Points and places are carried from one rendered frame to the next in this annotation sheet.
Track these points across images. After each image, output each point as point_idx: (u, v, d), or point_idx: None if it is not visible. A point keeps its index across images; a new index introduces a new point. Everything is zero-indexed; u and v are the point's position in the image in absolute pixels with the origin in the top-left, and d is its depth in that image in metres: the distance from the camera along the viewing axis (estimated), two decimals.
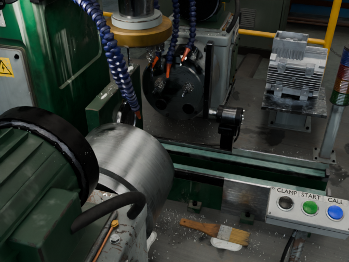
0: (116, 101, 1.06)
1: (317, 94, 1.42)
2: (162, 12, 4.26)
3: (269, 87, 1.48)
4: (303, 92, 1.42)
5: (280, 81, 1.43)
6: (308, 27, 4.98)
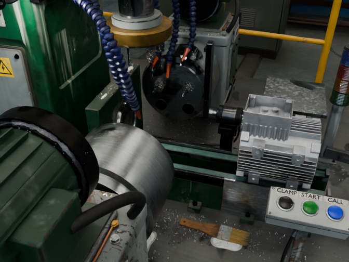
0: (116, 101, 1.06)
1: (309, 186, 1.00)
2: (162, 12, 4.26)
3: (241, 174, 1.04)
4: (289, 185, 0.99)
5: (256, 169, 1.00)
6: (308, 27, 4.98)
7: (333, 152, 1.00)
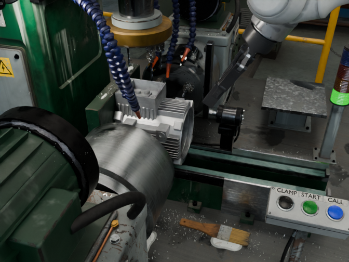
0: (116, 101, 1.06)
1: (179, 162, 1.08)
2: (162, 12, 4.26)
3: None
4: None
5: None
6: (308, 27, 4.98)
7: (208, 98, 0.95)
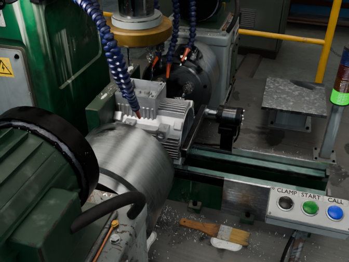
0: None
1: (179, 162, 1.08)
2: (162, 12, 4.26)
3: None
4: None
5: None
6: (308, 27, 4.98)
7: None
